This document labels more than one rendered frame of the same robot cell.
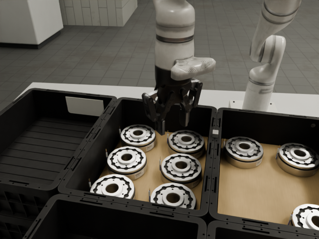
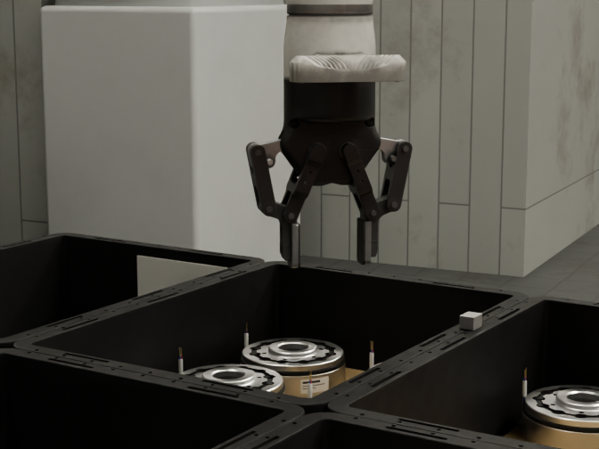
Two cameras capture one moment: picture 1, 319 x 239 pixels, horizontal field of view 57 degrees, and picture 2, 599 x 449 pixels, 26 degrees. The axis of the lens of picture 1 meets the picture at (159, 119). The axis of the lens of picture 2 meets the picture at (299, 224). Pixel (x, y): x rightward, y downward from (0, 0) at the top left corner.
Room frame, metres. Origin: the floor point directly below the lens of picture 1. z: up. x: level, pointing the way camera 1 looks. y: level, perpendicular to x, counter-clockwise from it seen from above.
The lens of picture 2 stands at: (-0.47, -0.37, 1.22)
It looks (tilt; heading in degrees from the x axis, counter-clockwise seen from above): 10 degrees down; 20
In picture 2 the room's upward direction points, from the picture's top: straight up
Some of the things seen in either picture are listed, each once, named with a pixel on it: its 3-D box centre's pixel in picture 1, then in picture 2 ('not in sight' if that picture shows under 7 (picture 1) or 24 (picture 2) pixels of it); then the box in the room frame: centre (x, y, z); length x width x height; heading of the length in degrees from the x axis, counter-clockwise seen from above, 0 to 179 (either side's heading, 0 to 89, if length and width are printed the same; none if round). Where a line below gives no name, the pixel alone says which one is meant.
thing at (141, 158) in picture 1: (126, 159); (228, 382); (0.58, 0.09, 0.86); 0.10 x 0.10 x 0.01
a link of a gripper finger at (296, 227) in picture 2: (160, 126); (293, 244); (0.52, 0.00, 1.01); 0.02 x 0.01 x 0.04; 32
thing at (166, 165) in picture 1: (181, 167); not in sight; (0.55, -0.05, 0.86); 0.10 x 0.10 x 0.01
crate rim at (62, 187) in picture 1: (151, 144); (289, 330); (0.57, 0.02, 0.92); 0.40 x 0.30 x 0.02; 168
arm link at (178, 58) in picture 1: (180, 50); (334, 41); (0.52, -0.04, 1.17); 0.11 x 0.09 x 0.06; 32
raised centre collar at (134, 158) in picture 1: (126, 157); (228, 377); (0.58, 0.09, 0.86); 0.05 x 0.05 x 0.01
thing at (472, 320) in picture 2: (215, 133); (471, 321); (0.59, -0.14, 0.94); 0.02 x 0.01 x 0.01; 168
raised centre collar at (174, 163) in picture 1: (181, 165); not in sight; (0.55, -0.05, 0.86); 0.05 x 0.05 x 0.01
